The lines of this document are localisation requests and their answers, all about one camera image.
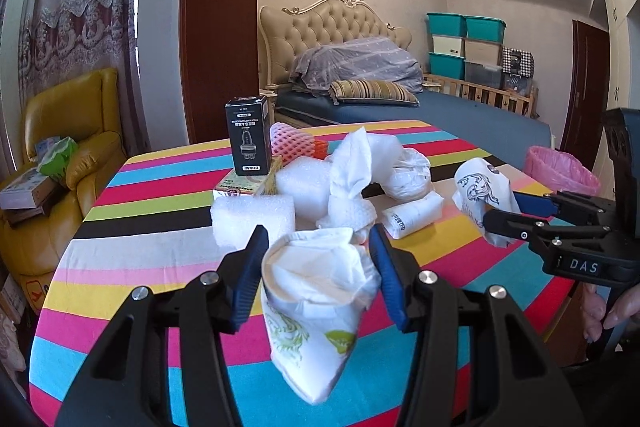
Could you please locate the beige storage bin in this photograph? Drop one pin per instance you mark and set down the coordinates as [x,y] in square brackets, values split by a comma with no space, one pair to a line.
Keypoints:
[482,52]
[448,45]

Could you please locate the clear storage bin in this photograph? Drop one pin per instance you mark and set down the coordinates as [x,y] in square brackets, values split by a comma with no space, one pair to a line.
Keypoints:
[482,74]

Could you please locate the white tissue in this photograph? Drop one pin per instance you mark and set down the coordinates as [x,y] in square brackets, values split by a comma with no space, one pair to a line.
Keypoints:
[350,167]
[320,267]

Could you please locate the blue bed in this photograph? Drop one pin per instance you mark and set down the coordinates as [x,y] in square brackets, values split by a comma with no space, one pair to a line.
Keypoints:
[475,117]

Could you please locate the white wardrobe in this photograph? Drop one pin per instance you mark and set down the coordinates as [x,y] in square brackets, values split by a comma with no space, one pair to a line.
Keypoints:
[620,32]

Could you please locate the small white printed packet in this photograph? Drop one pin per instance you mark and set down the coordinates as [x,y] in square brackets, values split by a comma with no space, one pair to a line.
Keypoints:
[412,217]

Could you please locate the white foam block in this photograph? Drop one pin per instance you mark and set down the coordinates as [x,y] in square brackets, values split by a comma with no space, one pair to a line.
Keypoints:
[250,217]
[302,184]

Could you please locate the teal storage bin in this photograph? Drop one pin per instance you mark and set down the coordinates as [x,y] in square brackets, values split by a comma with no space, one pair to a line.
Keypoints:
[446,26]
[485,29]
[446,64]

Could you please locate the red print cardboard box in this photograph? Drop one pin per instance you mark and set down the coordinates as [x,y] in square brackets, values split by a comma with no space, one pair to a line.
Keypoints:
[37,294]

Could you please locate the striped tablecloth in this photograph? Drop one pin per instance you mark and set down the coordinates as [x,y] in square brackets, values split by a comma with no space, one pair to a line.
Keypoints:
[150,217]

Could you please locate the white tissue pack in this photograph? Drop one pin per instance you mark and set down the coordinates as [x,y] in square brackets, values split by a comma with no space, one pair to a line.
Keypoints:
[300,342]

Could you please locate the flat brown cardboard box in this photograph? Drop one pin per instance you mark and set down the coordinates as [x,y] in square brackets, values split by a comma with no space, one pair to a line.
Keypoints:
[47,209]

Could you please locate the person's right hand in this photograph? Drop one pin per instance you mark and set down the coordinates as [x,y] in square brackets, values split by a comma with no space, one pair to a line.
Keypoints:
[597,314]

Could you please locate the cream carton box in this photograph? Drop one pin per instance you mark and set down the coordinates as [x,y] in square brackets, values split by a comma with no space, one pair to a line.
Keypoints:
[240,187]

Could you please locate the wooden crib rail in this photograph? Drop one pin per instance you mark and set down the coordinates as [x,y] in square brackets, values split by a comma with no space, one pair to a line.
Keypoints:
[480,93]

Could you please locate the pink lined trash bin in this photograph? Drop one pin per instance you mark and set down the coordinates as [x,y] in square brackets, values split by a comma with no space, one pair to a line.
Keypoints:
[555,167]

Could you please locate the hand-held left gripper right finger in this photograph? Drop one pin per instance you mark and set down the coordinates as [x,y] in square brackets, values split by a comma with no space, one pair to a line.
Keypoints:
[387,277]

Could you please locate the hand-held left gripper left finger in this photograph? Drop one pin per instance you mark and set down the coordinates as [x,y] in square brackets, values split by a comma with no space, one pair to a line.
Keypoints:
[248,277]

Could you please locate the black carton box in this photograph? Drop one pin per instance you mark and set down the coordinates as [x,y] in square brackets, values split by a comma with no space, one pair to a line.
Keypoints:
[247,132]

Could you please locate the beige tufted headboard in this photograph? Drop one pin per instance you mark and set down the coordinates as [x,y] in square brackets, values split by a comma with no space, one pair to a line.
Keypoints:
[320,27]

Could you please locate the white plastic bag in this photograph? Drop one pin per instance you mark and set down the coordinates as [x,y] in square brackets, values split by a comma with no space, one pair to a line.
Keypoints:
[407,177]

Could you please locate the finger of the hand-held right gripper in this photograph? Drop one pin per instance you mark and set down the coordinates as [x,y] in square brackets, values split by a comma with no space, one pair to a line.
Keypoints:
[535,204]
[505,223]

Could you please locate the lace patterned curtain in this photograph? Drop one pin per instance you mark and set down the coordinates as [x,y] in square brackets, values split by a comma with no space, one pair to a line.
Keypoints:
[75,7]

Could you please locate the grey duvet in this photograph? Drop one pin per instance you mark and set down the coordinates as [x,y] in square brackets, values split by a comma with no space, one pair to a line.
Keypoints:
[360,62]

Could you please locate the orange foam net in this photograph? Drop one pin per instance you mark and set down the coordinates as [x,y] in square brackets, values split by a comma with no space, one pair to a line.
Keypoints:
[319,149]

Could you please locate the checkered bag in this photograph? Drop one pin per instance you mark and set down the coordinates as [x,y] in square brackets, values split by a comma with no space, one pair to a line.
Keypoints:
[517,62]

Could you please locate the striped pillow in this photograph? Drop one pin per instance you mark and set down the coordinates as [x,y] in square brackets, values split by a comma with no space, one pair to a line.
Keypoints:
[375,92]

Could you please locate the flat white cardboard box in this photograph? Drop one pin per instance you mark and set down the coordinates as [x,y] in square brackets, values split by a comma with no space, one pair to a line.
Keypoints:
[25,189]

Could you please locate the brown door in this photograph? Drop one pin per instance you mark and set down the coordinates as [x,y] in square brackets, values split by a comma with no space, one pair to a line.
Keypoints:
[585,87]

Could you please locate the yellow leather armchair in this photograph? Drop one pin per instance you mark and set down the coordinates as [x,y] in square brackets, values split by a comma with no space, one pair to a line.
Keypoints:
[95,157]

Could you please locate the brown wooden panel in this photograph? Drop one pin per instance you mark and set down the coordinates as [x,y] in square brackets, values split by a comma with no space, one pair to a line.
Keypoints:
[220,7]

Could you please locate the pink foam fruit net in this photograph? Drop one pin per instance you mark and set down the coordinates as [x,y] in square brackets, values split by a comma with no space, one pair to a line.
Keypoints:
[290,139]

